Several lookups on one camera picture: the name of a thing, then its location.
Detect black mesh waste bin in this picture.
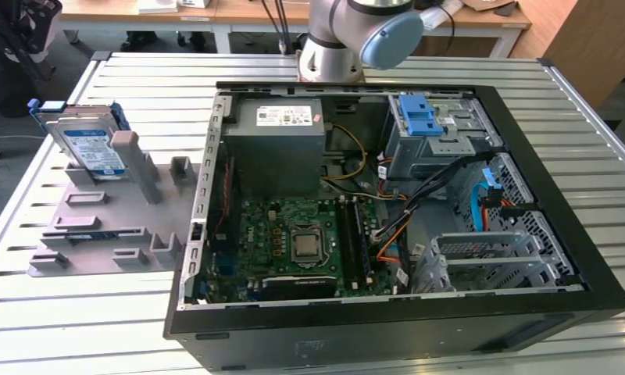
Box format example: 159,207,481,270
0,50,45,118

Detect blue RAM slot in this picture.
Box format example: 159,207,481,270
359,230,374,284

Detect grey plastic parts rack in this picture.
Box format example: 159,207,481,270
26,130,202,279

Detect orange wire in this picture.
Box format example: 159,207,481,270
375,230,405,263

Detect grey wire bundle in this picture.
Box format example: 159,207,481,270
319,179,410,202

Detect black graphics card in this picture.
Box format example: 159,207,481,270
259,274,341,302

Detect white cylinder object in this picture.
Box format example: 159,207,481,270
418,0,465,30

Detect grey power supply unit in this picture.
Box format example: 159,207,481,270
222,95,327,200

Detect hard disk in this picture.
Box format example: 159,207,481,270
26,99,131,181

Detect RAM stick blue green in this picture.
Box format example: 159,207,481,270
63,230,121,241

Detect metal disk bay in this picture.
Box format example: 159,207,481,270
413,230,574,295

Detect wooden desk white frame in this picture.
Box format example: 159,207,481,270
210,0,532,59
59,0,221,54

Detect black RAM slot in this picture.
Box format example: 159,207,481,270
335,196,359,289
346,196,370,288

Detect silver CPU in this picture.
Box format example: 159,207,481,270
293,233,325,262

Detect black wire bundle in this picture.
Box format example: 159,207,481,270
373,152,496,245

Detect brown cardboard piece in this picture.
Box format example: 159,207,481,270
460,0,517,16

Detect metal optical drive cage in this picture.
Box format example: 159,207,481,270
383,93,504,181

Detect blue plastic drive latch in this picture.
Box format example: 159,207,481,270
394,93,444,138

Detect black hanging cables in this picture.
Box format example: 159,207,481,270
262,0,295,54

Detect yellow wire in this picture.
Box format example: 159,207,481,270
319,123,369,183

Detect thin red wire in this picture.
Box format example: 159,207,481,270
213,158,235,241

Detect black open PC case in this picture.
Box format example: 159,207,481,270
159,80,625,372

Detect green motherboard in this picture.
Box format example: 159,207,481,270
207,197,413,304

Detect CPU socket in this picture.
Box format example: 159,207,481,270
287,224,330,270

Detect blue SATA wire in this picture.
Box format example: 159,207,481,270
468,168,504,235

